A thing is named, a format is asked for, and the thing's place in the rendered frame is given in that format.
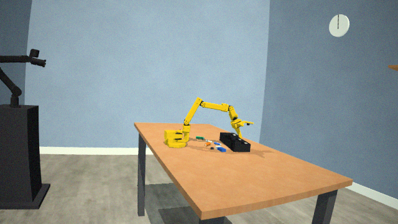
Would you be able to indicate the blue and white eraser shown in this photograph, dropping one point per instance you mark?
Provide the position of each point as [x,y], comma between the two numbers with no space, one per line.
[220,148]

